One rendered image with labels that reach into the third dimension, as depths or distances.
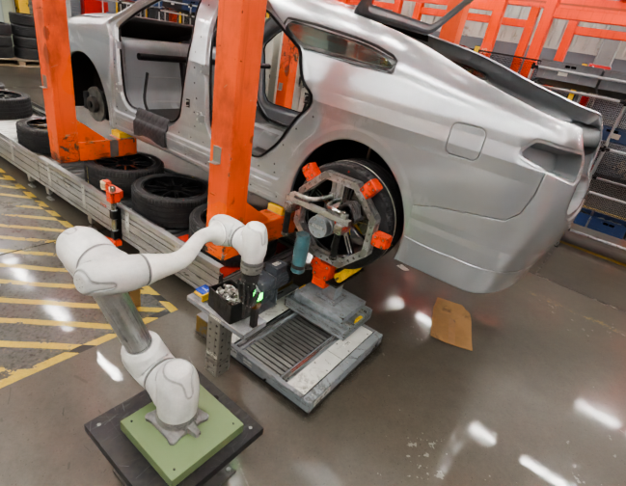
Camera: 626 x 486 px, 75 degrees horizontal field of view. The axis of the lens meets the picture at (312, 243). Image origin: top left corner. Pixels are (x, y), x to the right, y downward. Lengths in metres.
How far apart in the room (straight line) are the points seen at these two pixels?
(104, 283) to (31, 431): 1.26
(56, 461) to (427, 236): 2.00
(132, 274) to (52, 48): 2.73
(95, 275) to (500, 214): 1.69
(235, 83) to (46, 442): 1.85
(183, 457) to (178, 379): 0.29
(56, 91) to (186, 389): 2.76
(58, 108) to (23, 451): 2.50
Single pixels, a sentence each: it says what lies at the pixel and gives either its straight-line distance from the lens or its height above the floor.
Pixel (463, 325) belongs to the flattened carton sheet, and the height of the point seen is 0.01.
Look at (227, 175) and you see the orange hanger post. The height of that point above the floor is 1.05.
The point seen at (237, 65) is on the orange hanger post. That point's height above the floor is 1.60.
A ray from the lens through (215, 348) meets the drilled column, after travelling 2.37.
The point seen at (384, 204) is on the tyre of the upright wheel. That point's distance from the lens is 2.30.
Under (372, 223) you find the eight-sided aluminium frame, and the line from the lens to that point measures 2.26.
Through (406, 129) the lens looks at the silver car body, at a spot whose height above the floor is 1.45.
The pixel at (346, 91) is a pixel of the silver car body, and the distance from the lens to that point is 2.37.
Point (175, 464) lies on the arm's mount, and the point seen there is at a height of 0.34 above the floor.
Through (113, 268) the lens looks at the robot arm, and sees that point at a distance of 1.26.
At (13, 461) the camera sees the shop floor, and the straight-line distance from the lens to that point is 2.33.
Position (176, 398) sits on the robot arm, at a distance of 1.67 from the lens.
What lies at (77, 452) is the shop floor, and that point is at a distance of 2.28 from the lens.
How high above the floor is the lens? 1.79
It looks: 27 degrees down
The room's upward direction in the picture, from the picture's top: 11 degrees clockwise
